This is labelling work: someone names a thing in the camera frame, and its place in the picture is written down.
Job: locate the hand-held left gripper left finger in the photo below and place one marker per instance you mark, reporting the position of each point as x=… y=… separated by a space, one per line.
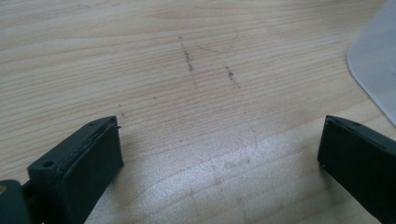
x=81 y=168

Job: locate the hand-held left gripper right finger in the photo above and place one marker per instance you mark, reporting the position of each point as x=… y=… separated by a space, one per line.
x=358 y=161

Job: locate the white plastic sheet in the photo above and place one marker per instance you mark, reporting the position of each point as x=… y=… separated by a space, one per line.
x=376 y=59

